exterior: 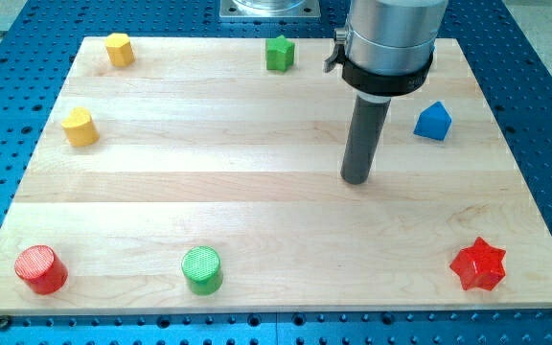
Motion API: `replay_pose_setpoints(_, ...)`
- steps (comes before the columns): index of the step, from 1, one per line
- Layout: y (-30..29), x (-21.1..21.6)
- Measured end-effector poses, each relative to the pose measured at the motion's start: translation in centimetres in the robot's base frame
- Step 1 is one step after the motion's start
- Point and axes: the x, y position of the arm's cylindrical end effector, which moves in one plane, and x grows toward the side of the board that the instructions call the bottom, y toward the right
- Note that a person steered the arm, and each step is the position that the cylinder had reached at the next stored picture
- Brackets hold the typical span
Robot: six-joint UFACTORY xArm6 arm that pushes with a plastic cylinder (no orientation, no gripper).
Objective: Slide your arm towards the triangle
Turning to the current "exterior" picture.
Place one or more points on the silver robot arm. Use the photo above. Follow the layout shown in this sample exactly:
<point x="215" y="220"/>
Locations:
<point x="386" y="47"/>

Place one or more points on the blue triangle block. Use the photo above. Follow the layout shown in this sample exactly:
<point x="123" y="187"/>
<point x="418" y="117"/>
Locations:
<point x="434" y="122"/>

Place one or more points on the light wooden board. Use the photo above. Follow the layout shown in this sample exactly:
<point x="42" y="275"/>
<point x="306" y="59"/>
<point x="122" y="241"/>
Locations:
<point x="201" y="145"/>

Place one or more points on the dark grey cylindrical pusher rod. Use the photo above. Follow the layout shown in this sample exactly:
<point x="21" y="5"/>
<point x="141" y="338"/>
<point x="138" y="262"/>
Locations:
<point x="364" y="135"/>

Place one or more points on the green cylinder block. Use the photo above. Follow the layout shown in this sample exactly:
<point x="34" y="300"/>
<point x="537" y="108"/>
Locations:
<point x="201" y="267"/>

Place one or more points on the green star block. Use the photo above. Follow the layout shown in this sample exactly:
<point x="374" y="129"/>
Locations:
<point x="279" y="53"/>

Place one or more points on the yellow hexagon block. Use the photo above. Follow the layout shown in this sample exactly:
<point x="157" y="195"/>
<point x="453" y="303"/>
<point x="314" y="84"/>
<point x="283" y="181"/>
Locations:
<point x="119" y="49"/>

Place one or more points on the yellow heart block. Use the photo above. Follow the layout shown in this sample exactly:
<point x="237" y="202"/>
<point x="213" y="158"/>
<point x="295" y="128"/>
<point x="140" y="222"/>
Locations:
<point x="79" y="128"/>

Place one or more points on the red star block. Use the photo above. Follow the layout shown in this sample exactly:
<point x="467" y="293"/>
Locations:
<point x="479" y="266"/>

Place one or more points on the red cylinder block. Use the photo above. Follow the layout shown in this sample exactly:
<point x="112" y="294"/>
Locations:
<point x="41" y="269"/>

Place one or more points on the blue perforated metal table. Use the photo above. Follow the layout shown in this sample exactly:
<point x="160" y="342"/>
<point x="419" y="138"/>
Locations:
<point x="38" y="42"/>

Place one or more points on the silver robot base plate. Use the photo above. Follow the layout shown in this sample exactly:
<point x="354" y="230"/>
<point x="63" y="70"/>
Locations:
<point x="269" y="9"/>

